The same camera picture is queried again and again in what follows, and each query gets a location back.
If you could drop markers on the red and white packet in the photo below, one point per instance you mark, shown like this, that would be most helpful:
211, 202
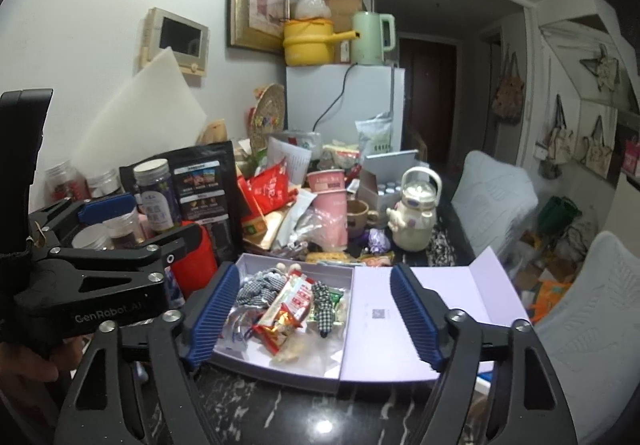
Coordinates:
297, 295

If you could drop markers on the brown mug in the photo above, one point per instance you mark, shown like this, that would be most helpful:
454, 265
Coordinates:
357, 217

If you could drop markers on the brown hanging bag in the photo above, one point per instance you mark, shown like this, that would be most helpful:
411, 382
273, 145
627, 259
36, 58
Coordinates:
509, 97

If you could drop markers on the cream ceramic teapot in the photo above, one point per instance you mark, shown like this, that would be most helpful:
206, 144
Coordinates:
414, 220

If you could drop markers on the yellow enamel pot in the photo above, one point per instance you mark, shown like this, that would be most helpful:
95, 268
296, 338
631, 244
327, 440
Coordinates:
307, 45

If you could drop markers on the brown cardboard box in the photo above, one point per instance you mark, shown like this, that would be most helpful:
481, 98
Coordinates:
345, 12

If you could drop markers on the canvas tote bag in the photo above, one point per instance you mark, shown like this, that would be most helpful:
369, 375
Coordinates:
597, 150
560, 142

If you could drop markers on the red canister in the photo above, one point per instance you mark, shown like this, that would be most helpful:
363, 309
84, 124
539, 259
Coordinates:
195, 265

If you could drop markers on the blue tablet tube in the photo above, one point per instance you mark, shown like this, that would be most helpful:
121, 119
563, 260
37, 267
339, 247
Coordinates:
173, 289

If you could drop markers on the gingham fabric bow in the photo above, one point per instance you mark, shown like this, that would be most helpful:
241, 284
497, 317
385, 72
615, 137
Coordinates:
324, 307

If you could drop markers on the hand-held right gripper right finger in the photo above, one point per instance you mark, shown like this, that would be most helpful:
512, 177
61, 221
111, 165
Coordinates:
415, 320

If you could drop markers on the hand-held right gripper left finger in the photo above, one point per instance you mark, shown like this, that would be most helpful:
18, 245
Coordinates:
212, 320

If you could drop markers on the carton of small bottles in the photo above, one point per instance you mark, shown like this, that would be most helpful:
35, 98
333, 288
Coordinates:
379, 197

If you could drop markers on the white small fridge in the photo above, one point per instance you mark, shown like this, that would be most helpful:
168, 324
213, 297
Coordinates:
372, 95

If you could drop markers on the green snack packet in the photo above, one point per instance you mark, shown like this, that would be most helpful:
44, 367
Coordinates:
338, 301

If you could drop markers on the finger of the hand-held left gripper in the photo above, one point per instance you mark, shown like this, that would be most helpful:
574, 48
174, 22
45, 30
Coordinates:
107, 207
150, 255

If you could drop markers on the red snack bag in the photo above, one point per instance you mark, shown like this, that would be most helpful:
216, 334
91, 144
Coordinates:
267, 195

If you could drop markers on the green electric kettle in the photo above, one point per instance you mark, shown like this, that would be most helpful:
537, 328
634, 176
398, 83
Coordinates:
367, 40

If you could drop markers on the orange bag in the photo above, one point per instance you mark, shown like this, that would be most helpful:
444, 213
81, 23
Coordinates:
549, 300

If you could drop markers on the white paper sheet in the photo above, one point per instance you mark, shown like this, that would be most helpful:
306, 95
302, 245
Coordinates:
292, 160

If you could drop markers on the clear printed packet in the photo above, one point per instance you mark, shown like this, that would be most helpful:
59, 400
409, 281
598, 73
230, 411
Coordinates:
237, 325

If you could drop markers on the white foam board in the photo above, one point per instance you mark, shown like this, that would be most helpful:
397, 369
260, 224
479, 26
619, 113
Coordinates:
150, 120

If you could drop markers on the wall intercom panel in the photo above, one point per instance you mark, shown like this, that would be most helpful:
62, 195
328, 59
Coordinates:
180, 40

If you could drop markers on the white gift box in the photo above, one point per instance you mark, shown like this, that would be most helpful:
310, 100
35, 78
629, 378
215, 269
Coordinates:
380, 345

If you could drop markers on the red candy wrapper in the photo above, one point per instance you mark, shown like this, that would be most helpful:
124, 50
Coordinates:
272, 331

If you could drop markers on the woven round plate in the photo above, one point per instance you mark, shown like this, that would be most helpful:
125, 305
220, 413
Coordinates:
269, 117

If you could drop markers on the purple foil wrapper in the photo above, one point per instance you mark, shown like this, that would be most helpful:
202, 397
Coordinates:
377, 242

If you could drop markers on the clear plastic bag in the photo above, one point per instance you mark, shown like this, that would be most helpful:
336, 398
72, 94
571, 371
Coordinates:
300, 351

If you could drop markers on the pink tumbler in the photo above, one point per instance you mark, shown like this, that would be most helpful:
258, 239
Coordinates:
331, 220

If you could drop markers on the dark wooden door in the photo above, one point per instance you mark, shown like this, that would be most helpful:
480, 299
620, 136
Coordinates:
427, 95

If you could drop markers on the gingham cloth doll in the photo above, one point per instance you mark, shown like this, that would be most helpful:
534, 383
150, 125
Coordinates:
260, 290

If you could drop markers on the black printed pouch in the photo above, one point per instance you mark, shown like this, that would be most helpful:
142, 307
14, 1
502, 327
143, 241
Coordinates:
200, 190

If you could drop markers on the star-shaped hanging bag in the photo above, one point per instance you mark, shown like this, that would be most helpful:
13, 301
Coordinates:
600, 67

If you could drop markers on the pink labelled cup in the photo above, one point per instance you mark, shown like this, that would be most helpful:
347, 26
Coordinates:
326, 181

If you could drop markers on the grey box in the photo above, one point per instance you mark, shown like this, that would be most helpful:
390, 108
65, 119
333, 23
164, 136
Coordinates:
392, 162

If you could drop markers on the chair with white cover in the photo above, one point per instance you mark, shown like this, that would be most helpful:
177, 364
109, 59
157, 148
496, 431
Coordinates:
597, 335
492, 205

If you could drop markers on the green and white bag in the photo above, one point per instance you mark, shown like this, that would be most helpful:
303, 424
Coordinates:
375, 135

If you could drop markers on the person's left hand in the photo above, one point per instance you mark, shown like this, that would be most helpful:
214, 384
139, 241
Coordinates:
30, 365

